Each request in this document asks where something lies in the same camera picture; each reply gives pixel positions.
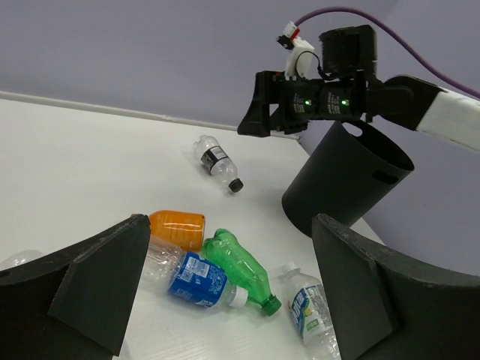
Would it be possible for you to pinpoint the clear bottle blue label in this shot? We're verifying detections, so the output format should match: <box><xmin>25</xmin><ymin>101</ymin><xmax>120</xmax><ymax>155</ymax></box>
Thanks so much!
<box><xmin>141</xmin><ymin>242</ymin><xmax>248</xmax><ymax>308</ymax></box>

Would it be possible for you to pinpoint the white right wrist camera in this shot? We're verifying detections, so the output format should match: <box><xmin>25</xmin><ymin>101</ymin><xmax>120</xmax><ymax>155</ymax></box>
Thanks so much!
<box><xmin>277</xmin><ymin>22</ymin><xmax>315</xmax><ymax>80</ymax></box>

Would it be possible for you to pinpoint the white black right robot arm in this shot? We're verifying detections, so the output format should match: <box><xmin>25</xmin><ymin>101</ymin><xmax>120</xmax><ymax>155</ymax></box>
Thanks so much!
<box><xmin>237</xmin><ymin>25</ymin><xmax>479</xmax><ymax>151</ymax></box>

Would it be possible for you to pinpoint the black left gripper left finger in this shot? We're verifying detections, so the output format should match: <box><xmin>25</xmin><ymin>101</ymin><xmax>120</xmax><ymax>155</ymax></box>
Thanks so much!
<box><xmin>1</xmin><ymin>214</ymin><xmax>151</xmax><ymax>359</ymax></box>

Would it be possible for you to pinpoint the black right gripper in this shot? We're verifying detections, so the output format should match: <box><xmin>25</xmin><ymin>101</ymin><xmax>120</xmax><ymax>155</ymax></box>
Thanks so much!
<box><xmin>237</xmin><ymin>70</ymin><xmax>368</xmax><ymax>137</ymax></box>

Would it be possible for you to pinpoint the black round bin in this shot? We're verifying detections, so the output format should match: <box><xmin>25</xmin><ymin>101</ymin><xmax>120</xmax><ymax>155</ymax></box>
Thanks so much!
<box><xmin>282</xmin><ymin>121</ymin><xmax>415</xmax><ymax>236</ymax></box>

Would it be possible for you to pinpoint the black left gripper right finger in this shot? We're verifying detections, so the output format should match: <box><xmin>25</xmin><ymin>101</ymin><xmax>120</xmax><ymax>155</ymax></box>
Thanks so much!
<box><xmin>312</xmin><ymin>214</ymin><xmax>479</xmax><ymax>359</ymax></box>

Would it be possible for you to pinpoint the clear bottle white green label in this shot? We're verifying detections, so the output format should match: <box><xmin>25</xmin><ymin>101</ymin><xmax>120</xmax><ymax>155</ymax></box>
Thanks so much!
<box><xmin>280</xmin><ymin>262</ymin><xmax>341</xmax><ymax>359</ymax></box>

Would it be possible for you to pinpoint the green plastic bottle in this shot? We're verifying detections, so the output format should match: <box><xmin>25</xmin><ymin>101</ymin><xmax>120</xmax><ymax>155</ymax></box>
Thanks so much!
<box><xmin>202</xmin><ymin>228</ymin><xmax>282</xmax><ymax>317</ymax></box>

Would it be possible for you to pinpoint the clear bottle black cap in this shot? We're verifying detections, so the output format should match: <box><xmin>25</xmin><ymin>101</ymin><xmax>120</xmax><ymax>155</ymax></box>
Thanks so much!
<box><xmin>192</xmin><ymin>135</ymin><xmax>244</xmax><ymax>194</ymax></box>

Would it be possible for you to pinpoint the orange plastic bottle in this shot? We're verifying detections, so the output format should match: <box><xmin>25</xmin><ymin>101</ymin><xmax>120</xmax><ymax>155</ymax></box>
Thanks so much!
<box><xmin>149</xmin><ymin>210</ymin><xmax>206</xmax><ymax>252</ymax></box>

